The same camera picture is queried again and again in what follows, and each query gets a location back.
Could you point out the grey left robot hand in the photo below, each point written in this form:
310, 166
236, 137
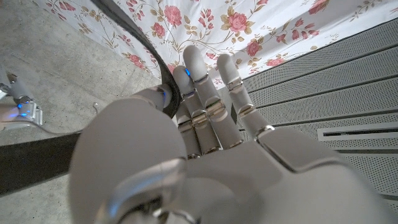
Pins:
217, 186

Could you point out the black leather belt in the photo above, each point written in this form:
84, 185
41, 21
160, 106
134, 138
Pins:
31, 161

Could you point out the floral print backdrop cloth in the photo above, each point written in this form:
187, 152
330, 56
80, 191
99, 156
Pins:
248, 18

